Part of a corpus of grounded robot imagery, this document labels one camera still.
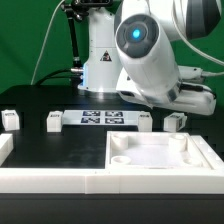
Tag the white U-shaped obstacle fence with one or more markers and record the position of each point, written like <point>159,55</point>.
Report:
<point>106,181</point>

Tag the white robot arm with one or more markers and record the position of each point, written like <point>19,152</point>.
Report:
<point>130,52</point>

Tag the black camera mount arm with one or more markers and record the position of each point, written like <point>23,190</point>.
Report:
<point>77,11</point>

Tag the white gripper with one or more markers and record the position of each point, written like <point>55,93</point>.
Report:
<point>196,99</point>

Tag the white square tabletop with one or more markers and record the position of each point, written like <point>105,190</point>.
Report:
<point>153,150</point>

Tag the white base tag plate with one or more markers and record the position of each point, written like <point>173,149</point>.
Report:
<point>100,117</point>

